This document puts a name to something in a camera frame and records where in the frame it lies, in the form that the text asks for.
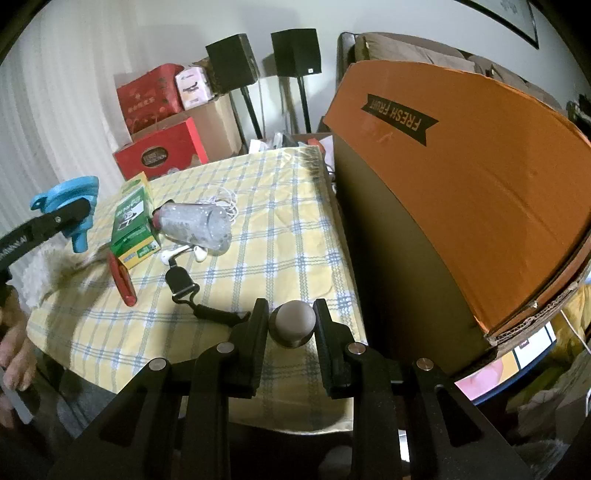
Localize orange cardboard box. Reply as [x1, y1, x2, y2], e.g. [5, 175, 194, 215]
[322, 59, 591, 384]

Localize red chocolate gift box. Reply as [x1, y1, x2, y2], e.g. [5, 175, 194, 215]
[113, 117, 209, 181]

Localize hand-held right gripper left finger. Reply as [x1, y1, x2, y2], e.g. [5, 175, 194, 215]
[48, 298, 271, 480]

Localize wooden white bottle stopper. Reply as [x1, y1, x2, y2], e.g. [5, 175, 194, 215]
[269, 300, 317, 348]

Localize green toothpaste box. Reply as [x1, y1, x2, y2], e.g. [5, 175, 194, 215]
[109, 172, 162, 270]

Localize brown sofa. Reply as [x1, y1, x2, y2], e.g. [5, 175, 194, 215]
[337, 31, 564, 112]

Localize open cluttered floor box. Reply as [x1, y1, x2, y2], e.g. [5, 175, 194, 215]
[249, 131, 335, 153]

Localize white wired earphones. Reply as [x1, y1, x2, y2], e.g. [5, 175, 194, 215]
[161, 187, 238, 264]

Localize black strap clip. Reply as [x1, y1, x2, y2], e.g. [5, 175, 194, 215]
[165, 258, 252, 328]

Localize framed ink painting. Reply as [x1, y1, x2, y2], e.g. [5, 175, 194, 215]
[455, 0, 541, 51]

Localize large brown sofa cushion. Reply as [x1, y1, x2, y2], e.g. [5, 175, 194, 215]
[365, 34, 476, 75]

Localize pink tissue pack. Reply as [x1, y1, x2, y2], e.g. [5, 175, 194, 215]
[174, 66, 215, 110]

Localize white curtain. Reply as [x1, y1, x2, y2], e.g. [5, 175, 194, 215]
[0, 14, 153, 296]

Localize white fluffy duster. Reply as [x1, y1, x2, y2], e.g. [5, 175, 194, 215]
[14, 244, 65, 310]

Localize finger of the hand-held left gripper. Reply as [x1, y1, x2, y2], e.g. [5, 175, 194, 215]
[32, 198, 93, 241]

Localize person's left hand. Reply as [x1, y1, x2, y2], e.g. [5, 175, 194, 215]
[0, 286, 37, 430]

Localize clear bottle pink cap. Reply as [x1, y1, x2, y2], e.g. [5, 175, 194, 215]
[152, 200, 233, 256]

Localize black speaker stand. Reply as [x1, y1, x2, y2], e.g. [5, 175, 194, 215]
[298, 75, 314, 134]
[238, 85, 265, 139]

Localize colourful printed board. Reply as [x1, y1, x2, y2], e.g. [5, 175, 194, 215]
[455, 323, 559, 407]

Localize red oblong plastic tool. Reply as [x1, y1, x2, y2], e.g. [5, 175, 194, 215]
[107, 251, 138, 306]

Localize black speaker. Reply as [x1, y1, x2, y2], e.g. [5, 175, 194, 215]
[271, 29, 321, 77]
[205, 34, 259, 93]

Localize yellow plaid tablecloth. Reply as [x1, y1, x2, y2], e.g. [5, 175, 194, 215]
[25, 147, 370, 432]

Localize blue collapsible funnel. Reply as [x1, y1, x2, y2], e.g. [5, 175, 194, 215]
[30, 175, 100, 253]

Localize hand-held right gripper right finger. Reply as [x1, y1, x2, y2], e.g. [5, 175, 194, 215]
[313, 299, 539, 480]

